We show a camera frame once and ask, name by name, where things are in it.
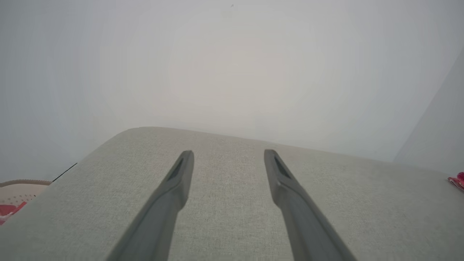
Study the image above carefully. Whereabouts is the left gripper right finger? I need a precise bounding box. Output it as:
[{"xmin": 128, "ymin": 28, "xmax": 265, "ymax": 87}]
[{"xmin": 264, "ymin": 149, "xmax": 357, "ymax": 261}]

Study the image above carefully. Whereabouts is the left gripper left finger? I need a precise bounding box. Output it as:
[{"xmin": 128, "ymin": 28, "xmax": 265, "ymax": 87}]
[{"xmin": 105, "ymin": 150, "xmax": 195, "ymax": 261}]

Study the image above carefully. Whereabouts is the red garment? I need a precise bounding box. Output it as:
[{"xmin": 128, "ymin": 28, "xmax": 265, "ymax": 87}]
[{"xmin": 447, "ymin": 172, "xmax": 464, "ymax": 192}]

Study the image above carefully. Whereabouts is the beige perforated laundry basket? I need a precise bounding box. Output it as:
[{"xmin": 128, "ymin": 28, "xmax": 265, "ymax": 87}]
[{"xmin": 0, "ymin": 179, "xmax": 52, "ymax": 225}]

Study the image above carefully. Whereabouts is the red cloth in basket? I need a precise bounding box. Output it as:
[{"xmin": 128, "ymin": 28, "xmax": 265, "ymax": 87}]
[{"xmin": 0, "ymin": 202, "xmax": 28, "ymax": 218}]

